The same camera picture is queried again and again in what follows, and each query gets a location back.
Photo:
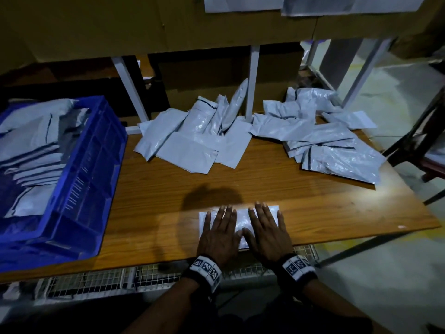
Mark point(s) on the person's right hand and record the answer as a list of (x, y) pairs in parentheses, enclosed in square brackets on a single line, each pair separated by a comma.
[(269, 236)]

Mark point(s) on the person's left hand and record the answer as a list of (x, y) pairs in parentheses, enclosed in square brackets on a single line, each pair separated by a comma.
[(219, 240)]

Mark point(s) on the grey mailer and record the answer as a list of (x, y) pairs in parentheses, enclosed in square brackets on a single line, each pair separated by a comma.
[(241, 215)]

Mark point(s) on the pile of grey mailer bags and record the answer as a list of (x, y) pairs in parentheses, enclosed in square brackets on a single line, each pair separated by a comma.
[(201, 142)]

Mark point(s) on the blue plastic crate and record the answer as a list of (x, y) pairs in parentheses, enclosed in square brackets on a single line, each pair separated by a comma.
[(97, 198)]

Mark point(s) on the packed white bags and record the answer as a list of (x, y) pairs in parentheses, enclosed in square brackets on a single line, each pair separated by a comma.
[(35, 149)]

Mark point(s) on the person's right forearm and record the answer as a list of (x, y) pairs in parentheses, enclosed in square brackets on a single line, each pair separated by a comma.
[(341, 309)]

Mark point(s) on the left marker wristband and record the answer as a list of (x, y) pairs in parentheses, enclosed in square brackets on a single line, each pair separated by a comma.
[(203, 272)]

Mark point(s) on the marker wristband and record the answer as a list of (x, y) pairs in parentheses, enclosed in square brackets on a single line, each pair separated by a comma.
[(203, 272), (296, 269)]

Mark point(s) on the right marker wristband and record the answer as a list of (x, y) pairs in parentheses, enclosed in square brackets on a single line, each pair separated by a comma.
[(296, 269)]

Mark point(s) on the wooden table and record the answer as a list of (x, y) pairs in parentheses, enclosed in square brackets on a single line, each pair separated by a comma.
[(361, 205)]

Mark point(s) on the white metal shelf leg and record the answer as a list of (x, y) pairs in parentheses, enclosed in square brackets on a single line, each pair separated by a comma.
[(367, 73), (252, 83), (130, 90)]

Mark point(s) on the brown wooden chair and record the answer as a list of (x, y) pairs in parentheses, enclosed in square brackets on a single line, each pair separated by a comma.
[(421, 146)]

